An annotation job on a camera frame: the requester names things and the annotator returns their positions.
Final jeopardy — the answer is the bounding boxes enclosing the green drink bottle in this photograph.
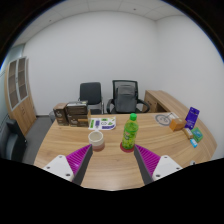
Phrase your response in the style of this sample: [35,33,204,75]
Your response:
[121,112,140,151]

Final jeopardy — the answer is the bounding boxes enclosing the black leather sofa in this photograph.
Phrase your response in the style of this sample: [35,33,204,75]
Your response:
[0,118,28,163]

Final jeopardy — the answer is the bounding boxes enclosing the white and brown cup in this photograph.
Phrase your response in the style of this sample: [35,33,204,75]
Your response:
[87,130,106,153]

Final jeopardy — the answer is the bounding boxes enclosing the black mesh office chair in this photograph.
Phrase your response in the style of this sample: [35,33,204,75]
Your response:
[106,79,151,115]

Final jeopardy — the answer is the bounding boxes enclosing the small blue pack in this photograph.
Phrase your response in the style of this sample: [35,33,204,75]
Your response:
[189,138,199,149]

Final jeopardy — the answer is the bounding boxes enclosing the small wooden box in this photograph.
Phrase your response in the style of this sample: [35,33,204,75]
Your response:
[168,118,188,132]

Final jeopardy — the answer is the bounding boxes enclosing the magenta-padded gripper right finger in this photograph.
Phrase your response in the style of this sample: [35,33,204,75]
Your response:
[133,144,183,186]

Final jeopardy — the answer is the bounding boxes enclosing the grey waste bin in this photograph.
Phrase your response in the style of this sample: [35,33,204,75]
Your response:
[48,109,57,123]

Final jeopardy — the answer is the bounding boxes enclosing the flat brown carton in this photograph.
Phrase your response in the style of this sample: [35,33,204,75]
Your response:
[67,113,92,128]

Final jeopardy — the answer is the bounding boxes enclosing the wooden side desk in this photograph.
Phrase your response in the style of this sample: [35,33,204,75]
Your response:
[143,89,188,114]

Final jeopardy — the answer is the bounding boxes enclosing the round glass ashtray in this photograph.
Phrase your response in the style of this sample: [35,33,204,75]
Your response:
[154,112,179,127]

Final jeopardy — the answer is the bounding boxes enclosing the tall dark brown carton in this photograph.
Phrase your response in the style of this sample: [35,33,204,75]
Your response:
[52,102,69,127]

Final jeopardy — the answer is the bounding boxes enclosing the wooden shelf cabinet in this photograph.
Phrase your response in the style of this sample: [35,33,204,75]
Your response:
[4,56,37,136]

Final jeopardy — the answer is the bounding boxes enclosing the small beige pack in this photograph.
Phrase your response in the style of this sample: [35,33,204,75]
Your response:
[182,127,194,140]

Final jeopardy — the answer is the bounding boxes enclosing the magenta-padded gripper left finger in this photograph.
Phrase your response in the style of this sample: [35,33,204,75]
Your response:
[42,143,94,186]

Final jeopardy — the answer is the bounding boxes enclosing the purple box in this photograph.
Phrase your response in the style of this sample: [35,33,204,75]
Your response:
[184,106,201,130]

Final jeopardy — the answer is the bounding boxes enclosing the small green box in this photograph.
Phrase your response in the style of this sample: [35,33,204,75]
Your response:
[190,126,204,143]

